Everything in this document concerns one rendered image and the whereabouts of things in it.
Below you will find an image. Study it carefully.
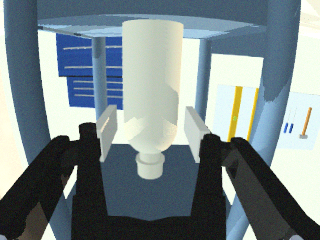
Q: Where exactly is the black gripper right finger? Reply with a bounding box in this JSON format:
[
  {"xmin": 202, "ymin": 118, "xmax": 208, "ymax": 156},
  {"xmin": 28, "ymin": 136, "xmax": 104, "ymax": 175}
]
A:
[{"xmin": 183, "ymin": 106, "xmax": 320, "ymax": 240}]

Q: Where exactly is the white plastic bottle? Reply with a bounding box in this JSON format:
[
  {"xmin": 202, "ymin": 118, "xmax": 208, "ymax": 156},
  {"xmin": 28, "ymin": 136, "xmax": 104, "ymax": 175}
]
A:
[{"xmin": 122, "ymin": 19, "xmax": 183, "ymax": 179}]

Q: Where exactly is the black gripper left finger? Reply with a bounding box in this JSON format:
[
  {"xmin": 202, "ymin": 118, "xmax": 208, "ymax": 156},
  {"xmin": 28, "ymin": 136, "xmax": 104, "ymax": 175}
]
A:
[{"xmin": 0, "ymin": 105, "xmax": 118, "ymax": 240}]

